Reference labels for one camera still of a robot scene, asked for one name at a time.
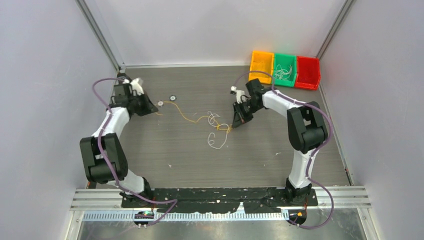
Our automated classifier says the aluminium frame rail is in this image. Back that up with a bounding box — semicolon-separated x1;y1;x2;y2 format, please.
70;186;372;211

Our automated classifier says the green plastic bin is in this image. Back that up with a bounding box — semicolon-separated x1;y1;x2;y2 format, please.
272;53;297;88

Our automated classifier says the yellow wire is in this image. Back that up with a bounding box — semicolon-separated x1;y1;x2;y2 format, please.
154;100;233;135
253;57;273;79

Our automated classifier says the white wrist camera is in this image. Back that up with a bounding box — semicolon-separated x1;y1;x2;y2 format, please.
230;86;245;104
130;77;145;96

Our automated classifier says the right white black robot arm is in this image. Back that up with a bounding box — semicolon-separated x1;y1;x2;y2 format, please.
230;79;329;205

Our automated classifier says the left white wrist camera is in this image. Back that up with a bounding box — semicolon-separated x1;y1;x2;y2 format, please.
130;77;145;96

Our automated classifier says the red plastic bin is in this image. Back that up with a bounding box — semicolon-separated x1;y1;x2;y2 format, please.
294;56;321;91

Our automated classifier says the yellow plastic bin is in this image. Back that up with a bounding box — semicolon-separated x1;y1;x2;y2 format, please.
248;50;275;85

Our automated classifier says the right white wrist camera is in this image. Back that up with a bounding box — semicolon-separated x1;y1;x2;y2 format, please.
230;86;245;104

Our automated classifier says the black wedge stand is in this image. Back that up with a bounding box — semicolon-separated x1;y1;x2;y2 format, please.
116;73;129;84

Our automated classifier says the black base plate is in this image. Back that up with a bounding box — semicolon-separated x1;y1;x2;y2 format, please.
141;187;318;214

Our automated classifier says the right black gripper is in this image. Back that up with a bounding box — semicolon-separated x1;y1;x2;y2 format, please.
232;99;262;129

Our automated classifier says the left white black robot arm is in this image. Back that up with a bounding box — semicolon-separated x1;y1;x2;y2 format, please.
79;79;158;207

